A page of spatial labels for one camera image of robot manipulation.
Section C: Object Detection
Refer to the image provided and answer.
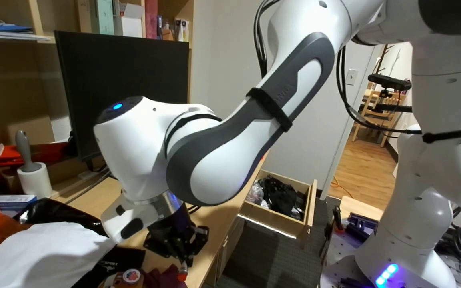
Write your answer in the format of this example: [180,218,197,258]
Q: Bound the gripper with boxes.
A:
[143,203,210,268]

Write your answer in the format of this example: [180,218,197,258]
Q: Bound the closed wooden drawer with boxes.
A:
[216,217,246,277]

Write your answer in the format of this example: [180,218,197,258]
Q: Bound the maroon cloth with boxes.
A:
[142,264,188,288]

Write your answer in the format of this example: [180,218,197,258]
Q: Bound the round tin with printed lid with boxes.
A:
[122,268,142,285]

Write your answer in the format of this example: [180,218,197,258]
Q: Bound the black printed shirt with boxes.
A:
[72,246,147,288]

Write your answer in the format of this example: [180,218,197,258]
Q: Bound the clear plastic bag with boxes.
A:
[246,183,265,205]

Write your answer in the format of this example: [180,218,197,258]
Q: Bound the black cloth bundle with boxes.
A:
[259,175,300,218]

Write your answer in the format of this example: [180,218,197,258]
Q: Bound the black plastic bag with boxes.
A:
[18,198,108,237]

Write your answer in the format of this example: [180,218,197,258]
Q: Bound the white cloth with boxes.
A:
[0,222,117,288]

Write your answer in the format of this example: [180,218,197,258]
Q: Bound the black monitor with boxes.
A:
[54,30,191,161]

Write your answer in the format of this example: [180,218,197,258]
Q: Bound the black clamp with red tip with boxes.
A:
[332,206,345,234]

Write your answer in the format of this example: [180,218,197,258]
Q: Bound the blue and white box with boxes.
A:
[0,194,38,212]

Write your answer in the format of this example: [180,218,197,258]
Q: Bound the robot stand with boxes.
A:
[319,196,461,288]

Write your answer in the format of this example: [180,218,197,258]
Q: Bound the purple metal parts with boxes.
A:
[346,212,380,243]

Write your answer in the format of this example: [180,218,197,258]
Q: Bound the wooden shelf with books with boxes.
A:
[0,0,194,145]

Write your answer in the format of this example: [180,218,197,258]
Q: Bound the wooden chairs and table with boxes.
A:
[352,89,408,148]

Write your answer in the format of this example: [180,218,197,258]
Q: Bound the wooden coat rack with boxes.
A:
[372,44,396,78]

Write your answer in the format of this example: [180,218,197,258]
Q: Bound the lint roller with grey handle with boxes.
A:
[15,130,53,199]

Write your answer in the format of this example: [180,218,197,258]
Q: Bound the orange cable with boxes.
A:
[330,175,353,190]

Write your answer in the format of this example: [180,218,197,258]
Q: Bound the camera on mount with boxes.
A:
[368,74,413,113]

